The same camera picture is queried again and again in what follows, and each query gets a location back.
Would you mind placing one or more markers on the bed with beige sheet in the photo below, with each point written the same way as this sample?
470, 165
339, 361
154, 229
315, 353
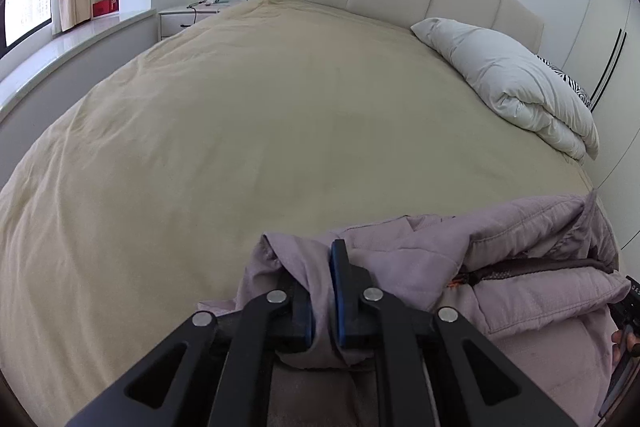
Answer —
250, 132

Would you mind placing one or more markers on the red box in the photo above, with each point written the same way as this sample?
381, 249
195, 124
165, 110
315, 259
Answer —
105, 7

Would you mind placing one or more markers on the white wardrobe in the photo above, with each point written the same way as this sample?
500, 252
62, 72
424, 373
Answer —
615, 147

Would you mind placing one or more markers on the white windowsill ledge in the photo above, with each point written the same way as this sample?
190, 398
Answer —
60, 57

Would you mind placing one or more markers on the zebra print pillow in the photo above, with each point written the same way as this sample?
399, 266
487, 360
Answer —
570, 84

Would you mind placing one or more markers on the folded white duvet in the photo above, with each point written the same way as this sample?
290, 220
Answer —
510, 77

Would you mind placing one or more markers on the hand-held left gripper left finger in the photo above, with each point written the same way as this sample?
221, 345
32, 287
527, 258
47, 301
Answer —
303, 322

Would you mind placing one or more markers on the white nightstand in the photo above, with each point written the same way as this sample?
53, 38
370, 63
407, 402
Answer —
185, 19

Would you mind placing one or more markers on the person's right hand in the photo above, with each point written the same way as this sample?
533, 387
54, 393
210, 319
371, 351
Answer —
625, 347

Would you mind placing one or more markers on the pink hooded puffer coat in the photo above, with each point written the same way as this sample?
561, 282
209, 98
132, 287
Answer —
500, 247

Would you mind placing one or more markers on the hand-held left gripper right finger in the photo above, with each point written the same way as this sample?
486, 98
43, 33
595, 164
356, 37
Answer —
340, 302

